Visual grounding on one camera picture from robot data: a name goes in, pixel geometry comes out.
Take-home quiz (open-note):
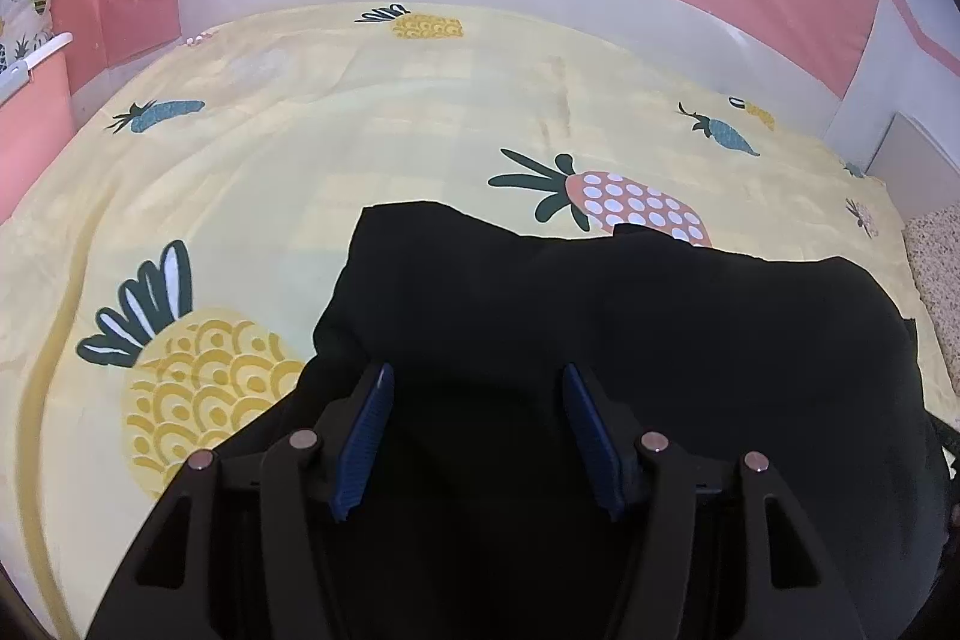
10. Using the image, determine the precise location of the large black garment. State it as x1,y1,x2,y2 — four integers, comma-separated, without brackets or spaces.
224,200,950,640

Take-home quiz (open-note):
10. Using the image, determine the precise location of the speckled knit pillow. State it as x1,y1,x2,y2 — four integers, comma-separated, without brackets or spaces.
903,203,958,427

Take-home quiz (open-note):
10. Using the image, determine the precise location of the yellow pineapple print bedsheet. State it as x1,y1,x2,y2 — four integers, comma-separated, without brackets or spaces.
2,5,958,638

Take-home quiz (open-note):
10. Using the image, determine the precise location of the white headboard panel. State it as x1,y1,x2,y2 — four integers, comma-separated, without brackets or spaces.
867,112,960,221

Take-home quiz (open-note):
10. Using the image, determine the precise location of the pineapple print hanging cloth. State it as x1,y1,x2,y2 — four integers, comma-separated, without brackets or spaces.
0,0,71,104

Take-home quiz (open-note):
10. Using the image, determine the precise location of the white bed frame board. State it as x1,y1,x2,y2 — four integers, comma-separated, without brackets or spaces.
174,0,841,136

